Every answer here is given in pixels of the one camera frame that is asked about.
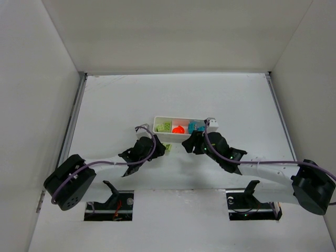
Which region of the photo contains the teal round lego piece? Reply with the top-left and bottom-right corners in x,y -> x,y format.
188,121 -> 198,134

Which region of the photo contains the orange round lego piece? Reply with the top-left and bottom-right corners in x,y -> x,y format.
172,125 -> 185,134

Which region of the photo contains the light green lego brick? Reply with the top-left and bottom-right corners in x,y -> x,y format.
156,124 -> 165,132

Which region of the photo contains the light green small brick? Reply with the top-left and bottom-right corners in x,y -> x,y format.
163,143 -> 172,152

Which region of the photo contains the white three-compartment tray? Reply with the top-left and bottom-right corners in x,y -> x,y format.
153,116 -> 205,143

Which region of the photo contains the light green long brick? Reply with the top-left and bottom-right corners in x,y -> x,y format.
163,122 -> 172,132

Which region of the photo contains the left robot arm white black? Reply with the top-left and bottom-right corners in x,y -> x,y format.
44,135 -> 166,211

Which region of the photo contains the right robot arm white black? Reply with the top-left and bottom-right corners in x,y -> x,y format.
182,131 -> 335,215

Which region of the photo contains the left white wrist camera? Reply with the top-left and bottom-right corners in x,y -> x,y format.
135,123 -> 151,139

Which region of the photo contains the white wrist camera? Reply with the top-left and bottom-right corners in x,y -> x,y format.
135,123 -> 151,139
204,118 -> 219,133

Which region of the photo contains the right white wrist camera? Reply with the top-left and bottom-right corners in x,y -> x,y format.
204,118 -> 219,133

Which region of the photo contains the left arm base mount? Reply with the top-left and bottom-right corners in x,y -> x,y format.
83,181 -> 134,222

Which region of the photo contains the left aluminium rail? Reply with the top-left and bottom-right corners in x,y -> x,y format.
56,71 -> 88,167

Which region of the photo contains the aluminium rail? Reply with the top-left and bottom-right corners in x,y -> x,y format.
56,71 -> 88,167
265,71 -> 298,161

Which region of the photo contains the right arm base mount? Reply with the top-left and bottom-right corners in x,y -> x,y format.
226,180 -> 282,221

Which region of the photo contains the right aluminium rail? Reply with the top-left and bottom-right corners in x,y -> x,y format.
265,71 -> 298,161

